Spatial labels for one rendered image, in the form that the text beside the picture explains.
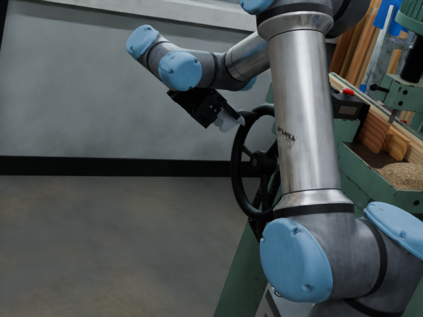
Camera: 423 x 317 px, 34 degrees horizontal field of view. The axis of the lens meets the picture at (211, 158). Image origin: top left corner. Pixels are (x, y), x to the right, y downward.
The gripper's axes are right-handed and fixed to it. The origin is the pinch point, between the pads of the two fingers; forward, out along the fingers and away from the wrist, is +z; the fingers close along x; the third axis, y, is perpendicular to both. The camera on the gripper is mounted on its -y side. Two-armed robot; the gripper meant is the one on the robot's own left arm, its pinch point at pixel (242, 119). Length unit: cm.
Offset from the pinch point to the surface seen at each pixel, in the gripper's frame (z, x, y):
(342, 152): 21.6, 10.3, -10.6
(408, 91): 25.2, 8.7, -32.8
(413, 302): 64, 26, 5
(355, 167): 22.0, 16.5, -9.9
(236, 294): 52, -10, 40
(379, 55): 78, -67, -52
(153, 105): 58, -131, 25
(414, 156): 32.9, 18.0, -21.8
